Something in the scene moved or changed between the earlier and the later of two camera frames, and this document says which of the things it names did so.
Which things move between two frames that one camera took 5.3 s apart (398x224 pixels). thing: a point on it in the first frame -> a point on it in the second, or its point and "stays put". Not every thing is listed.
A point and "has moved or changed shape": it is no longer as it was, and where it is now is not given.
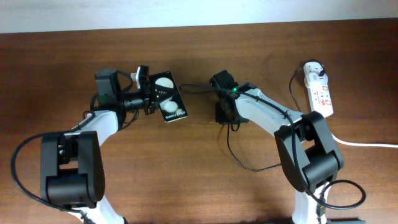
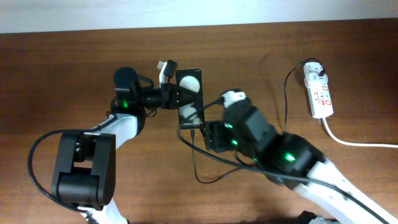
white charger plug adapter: x=311 y=70 stays put
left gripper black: x=150 y=105 -> x=170 y=95
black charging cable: x=227 y=127 has moved or changed shape
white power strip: x=319 y=98 stays put
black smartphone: x=166 y=94 has moved or changed shape
